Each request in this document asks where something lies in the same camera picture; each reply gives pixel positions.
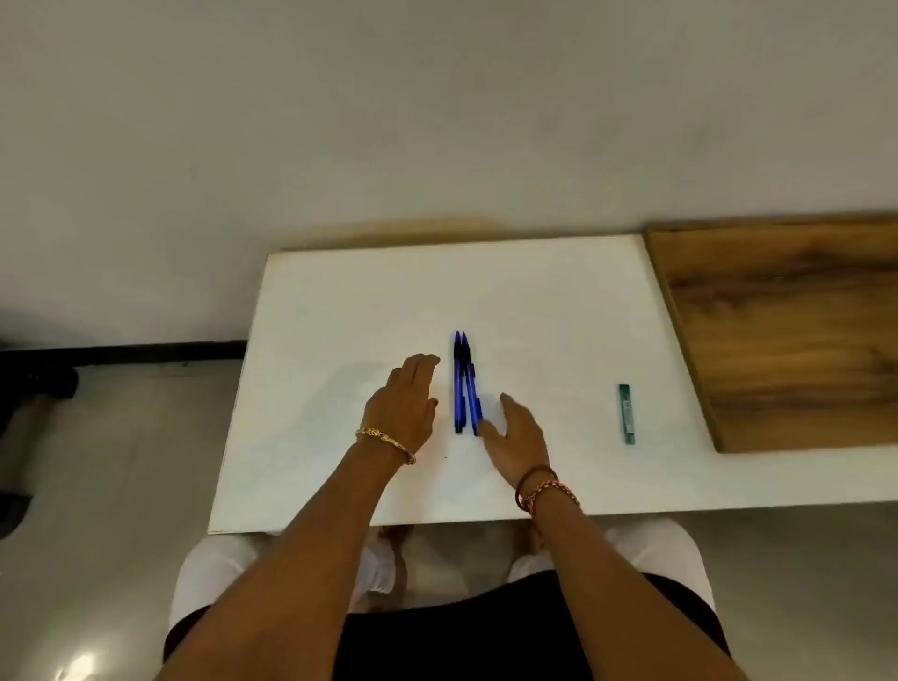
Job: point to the white trousers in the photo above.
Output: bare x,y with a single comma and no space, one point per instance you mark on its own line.
210,568

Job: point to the person's right forearm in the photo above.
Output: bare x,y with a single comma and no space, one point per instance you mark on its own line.
617,596

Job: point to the black skirting strip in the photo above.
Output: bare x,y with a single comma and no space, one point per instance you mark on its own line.
140,351

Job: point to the wooden board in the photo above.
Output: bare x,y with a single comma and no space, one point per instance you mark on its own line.
793,330

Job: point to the green lead refill case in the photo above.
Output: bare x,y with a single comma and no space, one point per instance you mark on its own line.
626,414

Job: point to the black object on floor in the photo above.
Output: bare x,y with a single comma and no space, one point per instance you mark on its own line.
35,389

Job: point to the gold bangle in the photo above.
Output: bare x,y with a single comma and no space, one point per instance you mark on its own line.
393,443

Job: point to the person's left forearm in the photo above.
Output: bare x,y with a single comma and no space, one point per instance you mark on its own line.
302,561

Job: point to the black tunic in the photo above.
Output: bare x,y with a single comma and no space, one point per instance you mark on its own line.
456,645

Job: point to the person's left hand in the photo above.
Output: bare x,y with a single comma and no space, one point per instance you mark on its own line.
403,407

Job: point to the person's right hand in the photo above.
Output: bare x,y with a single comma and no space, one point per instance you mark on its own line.
522,445

